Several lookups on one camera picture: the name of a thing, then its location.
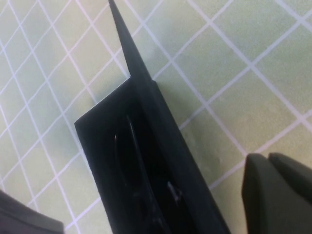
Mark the black-framed glasses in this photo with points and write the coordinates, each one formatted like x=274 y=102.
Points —
x=133 y=136

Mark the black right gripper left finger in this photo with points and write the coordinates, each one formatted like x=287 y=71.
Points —
x=22 y=219

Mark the green white-checked tablecloth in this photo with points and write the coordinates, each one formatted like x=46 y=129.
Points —
x=243 y=48

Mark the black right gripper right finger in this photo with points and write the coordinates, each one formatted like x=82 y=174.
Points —
x=275 y=200

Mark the black printed glasses case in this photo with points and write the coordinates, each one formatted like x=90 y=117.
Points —
x=165 y=122

